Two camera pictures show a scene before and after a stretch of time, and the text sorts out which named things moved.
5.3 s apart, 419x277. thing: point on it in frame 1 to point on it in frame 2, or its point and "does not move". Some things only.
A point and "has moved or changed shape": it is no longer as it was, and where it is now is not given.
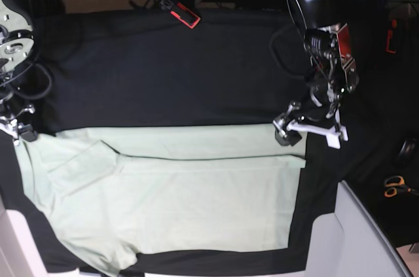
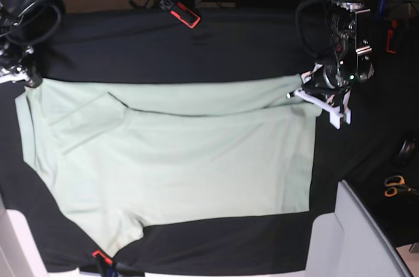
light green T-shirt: x=109 y=194 has moved or changed shape
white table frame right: x=352 y=241 does not move
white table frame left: x=19 y=255 does not move
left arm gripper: x=11 y=107 to x=18 y=73
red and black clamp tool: x=181 y=12 does not move
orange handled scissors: x=396 y=184 does not move
